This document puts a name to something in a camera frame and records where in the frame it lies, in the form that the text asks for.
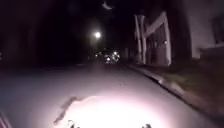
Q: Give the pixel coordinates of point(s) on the vehicle with lights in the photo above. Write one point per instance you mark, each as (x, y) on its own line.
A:
(111, 57)

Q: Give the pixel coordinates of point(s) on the grey asphalt road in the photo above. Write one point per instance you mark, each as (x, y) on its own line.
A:
(100, 86)

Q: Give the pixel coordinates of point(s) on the street lamp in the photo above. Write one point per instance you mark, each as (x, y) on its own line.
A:
(97, 34)

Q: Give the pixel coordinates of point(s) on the white framed gate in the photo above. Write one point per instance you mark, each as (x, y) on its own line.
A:
(155, 36)

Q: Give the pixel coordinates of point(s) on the pale concrete kerb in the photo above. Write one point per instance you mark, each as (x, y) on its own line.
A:
(173, 88)

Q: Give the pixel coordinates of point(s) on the robot's own part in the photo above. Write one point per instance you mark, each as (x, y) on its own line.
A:
(74, 126)
(146, 126)

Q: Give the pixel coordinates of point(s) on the pale building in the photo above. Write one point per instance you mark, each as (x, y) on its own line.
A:
(200, 26)

